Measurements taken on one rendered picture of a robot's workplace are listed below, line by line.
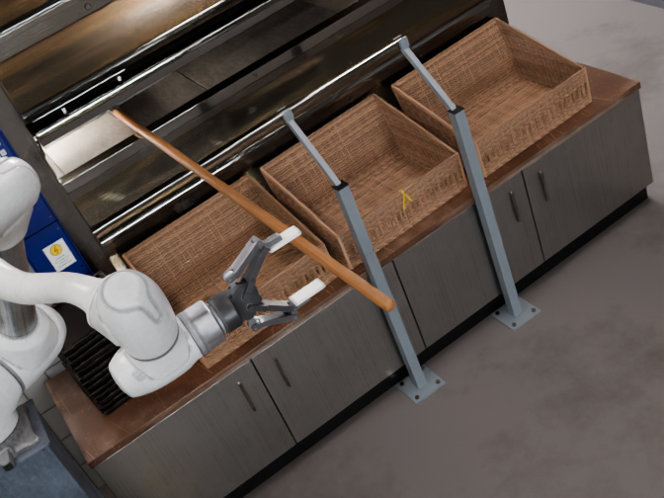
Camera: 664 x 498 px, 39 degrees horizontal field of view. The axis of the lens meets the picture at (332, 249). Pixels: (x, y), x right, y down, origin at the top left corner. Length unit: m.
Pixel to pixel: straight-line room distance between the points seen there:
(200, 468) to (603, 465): 1.33
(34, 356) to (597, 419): 1.83
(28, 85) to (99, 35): 0.28
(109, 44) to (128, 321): 1.72
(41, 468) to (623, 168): 2.46
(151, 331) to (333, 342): 1.74
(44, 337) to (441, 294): 1.55
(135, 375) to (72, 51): 1.64
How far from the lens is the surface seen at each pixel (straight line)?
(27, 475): 2.58
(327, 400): 3.37
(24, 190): 2.07
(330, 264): 2.22
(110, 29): 3.14
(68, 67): 3.11
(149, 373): 1.67
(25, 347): 2.47
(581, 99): 3.64
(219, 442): 3.23
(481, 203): 3.31
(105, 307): 1.53
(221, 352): 3.10
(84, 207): 3.29
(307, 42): 3.44
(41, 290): 1.74
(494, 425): 3.33
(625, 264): 3.80
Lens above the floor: 2.50
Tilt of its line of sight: 35 degrees down
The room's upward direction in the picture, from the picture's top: 23 degrees counter-clockwise
